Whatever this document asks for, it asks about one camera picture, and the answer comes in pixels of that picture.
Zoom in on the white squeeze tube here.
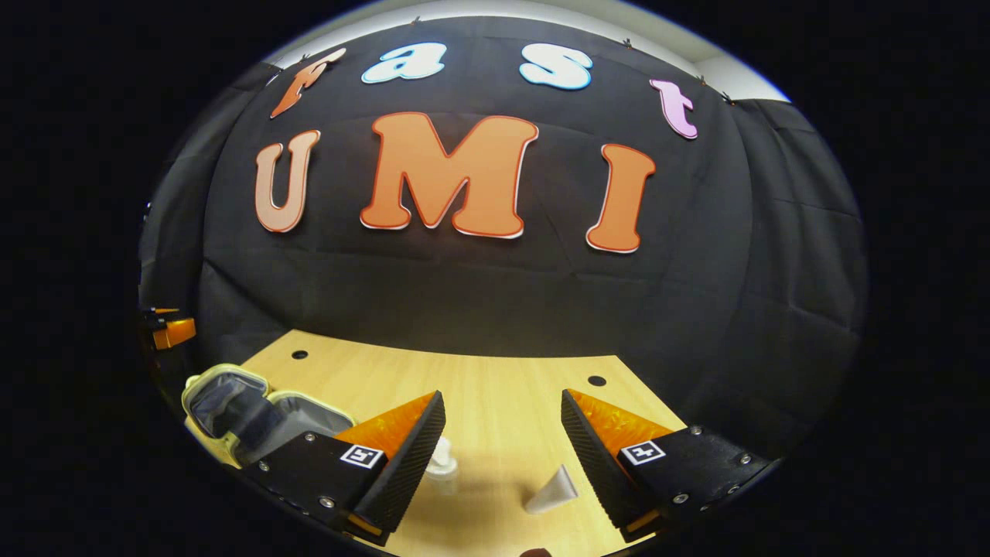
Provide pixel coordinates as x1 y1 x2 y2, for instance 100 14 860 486
524 464 579 515

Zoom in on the cream suitcase with grey lining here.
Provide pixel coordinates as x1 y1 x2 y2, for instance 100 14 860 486
182 363 357 470

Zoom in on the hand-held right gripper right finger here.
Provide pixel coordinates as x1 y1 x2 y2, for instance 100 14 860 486
561 388 776 544

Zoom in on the white pump bottle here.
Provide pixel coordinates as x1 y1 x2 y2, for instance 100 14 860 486
422 437 459 496

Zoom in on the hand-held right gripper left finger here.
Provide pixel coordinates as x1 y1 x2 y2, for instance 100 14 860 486
242 390 448 548

